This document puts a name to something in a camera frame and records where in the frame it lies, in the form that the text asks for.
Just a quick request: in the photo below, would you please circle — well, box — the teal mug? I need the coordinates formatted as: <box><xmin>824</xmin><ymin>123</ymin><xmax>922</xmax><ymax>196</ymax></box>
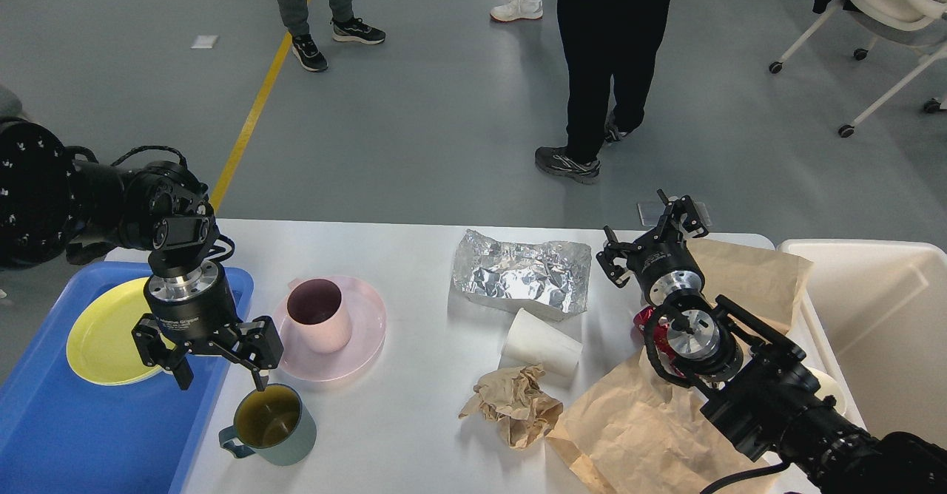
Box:
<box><xmin>218</xmin><ymin>384</ymin><xmax>317</xmax><ymax>467</ymax></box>

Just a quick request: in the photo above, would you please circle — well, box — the white paper cup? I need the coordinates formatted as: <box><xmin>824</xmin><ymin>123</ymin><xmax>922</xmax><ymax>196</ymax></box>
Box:
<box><xmin>502</xmin><ymin>308</ymin><xmax>583</xmax><ymax>377</ymax></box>

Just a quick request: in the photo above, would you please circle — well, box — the white paper on floor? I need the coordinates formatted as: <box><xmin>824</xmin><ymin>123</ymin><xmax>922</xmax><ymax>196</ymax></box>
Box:
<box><xmin>190</xmin><ymin>35</ymin><xmax>219</xmax><ymax>50</ymax></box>

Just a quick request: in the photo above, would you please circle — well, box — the blue plastic tray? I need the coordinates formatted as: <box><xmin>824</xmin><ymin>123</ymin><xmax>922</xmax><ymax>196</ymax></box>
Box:
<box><xmin>1</xmin><ymin>262</ymin><xmax>229</xmax><ymax>493</ymax></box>

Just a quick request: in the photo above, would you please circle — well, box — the white rolling chair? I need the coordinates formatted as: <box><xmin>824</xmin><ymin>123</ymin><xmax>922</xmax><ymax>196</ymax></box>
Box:
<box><xmin>769</xmin><ymin>0</ymin><xmax>946</xmax><ymax>139</ymax></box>

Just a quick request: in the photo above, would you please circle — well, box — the crumpled aluminium foil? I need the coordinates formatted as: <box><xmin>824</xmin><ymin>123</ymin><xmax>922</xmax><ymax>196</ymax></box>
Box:
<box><xmin>452</xmin><ymin>230</ymin><xmax>592</xmax><ymax>322</ymax></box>

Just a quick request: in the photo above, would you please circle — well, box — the person in grey trousers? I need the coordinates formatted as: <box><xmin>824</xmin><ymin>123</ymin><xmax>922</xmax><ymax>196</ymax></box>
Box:
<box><xmin>268</xmin><ymin>0</ymin><xmax>387</xmax><ymax>73</ymax></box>

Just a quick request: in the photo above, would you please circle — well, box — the person in black trousers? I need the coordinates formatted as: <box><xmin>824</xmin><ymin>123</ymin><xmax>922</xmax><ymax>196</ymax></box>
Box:
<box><xmin>534</xmin><ymin>0</ymin><xmax>672</xmax><ymax>183</ymax></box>

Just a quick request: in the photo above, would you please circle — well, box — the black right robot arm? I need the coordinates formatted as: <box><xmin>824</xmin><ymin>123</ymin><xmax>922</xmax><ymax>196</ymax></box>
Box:
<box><xmin>596</xmin><ymin>195</ymin><xmax>946</xmax><ymax>493</ymax></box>

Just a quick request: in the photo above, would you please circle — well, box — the crumpled brown paper ball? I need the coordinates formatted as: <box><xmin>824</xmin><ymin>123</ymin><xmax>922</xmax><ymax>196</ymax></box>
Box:
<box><xmin>459</xmin><ymin>364</ymin><xmax>564</xmax><ymax>450</ymax></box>

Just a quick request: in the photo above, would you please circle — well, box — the large brown paper sheet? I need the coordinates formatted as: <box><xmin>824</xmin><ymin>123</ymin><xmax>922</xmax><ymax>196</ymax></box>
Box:
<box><xmin>547</xmin><ymin>238</ymin><xmax>812</xmax><ymax>493</ymax></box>

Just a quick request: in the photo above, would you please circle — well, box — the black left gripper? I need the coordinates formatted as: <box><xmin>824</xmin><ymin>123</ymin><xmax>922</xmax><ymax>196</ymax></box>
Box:
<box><xmin>131</xmin><ymin>260</ymin><xmax>284</xmax><ymax>392</ymax></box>

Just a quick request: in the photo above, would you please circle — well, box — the pink plate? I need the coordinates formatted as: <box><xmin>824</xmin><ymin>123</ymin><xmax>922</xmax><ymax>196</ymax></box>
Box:
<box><xmin>272</xmin><ymin>276</ymin><xmax>388</xmax><ymax>382</ymax></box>

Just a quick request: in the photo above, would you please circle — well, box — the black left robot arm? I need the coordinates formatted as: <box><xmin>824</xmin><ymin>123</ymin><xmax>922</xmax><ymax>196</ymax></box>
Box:
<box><xmin>1</xmin><ymin>117</ymin><xmax>284</xmax><ymax>392</ymax></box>

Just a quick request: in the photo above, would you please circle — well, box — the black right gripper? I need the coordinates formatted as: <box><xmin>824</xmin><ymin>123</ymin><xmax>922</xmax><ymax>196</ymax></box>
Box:
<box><xmin>596</xmin><ymin>189</ymin><xmax>708</xmax><ymax>307</ymax></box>

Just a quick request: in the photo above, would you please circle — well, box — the white plastic bin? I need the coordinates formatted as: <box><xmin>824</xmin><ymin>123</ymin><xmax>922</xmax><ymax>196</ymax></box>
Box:
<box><xmin>779</xmin><ymin>239</ymin><xmax>946</xmax><ymax>446</ymax></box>

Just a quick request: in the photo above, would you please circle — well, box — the yellow plate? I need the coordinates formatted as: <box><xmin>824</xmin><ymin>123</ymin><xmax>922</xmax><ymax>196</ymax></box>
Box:
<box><xmin>67</xmin><ymin>277</ymin><xmax>162</xmax><ymax>386</ymax></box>

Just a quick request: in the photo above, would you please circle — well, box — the pink mug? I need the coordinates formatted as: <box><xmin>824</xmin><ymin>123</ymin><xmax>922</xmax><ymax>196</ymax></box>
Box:
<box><xmin>286</xmin><ymin>278</ymin><xmax>352</xmax><ymax>353</ymax></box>

